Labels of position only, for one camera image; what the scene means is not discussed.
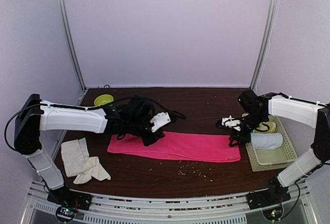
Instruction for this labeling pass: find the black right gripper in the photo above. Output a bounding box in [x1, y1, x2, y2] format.
[229, 111, 267, 147]

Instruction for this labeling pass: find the pink towel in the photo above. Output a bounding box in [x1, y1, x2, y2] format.
[107, 132, 241, 163]

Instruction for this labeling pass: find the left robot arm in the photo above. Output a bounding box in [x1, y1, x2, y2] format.
[12, 93, 172, 205]

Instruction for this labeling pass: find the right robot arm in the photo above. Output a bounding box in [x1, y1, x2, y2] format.
[220, 90, 329, 204]

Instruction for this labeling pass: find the light blue rolled towel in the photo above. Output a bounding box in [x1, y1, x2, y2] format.
[251, 133, 283, 150]

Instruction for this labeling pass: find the beige plastic basket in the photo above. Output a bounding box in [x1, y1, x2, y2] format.
[245, 116, 298, 172]

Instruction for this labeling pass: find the yellow rolled towel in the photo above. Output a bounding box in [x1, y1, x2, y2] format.
[253, 121, 276, 134]

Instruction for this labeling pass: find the green bowl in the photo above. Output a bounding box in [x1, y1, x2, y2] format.
[94, 94, 114, 107]

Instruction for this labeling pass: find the white crumpled towel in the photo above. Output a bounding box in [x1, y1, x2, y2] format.
[61, 138, 111, 185]

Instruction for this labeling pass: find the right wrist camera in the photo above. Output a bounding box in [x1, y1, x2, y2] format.
[216, 116, 242, 131]

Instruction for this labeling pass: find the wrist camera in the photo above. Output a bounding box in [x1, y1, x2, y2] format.
[216, 116, 242, 131]
[150, 112, 171, 133]

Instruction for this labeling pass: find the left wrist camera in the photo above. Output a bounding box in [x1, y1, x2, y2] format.
[150, 112, 171, 133]

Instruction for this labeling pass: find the left black cable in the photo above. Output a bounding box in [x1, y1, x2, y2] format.
[4, 96, 188, 152]

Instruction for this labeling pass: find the black cable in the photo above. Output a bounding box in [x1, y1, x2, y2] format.
[4, 96, 188, 152]
[280, 162, 330, 209]

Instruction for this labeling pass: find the right black cable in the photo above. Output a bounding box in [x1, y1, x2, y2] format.
[280, 162, 330, 209]

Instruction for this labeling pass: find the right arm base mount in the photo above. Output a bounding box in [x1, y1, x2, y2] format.
[246, 189, 291, 222]

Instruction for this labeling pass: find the aluminium front rail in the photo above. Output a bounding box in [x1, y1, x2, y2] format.
[20, 179, 318, 224]

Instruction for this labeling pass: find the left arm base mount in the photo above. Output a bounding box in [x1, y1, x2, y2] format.
[47, 187, 92, 223]

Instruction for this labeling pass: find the right aluminium frame post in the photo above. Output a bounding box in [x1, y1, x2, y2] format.
[250, 0, 279, 91]

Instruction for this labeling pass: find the aluminium frame post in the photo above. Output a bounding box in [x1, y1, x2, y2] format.
[250, 0, 279, 91]
[58, 0, 87, 91]

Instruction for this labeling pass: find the left aluminium frame post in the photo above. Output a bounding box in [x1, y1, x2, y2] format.
[58, 0, 87, 91]

